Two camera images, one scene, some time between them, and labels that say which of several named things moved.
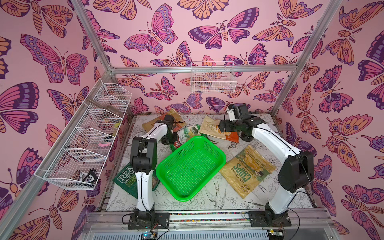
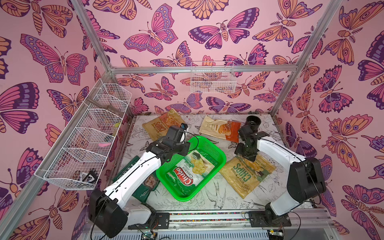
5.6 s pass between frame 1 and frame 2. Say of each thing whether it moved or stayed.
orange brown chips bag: stayed
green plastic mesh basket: stayed
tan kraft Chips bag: stayed
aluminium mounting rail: stayed
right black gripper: moved
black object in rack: stayed
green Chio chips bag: moved
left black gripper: moved
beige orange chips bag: stayed
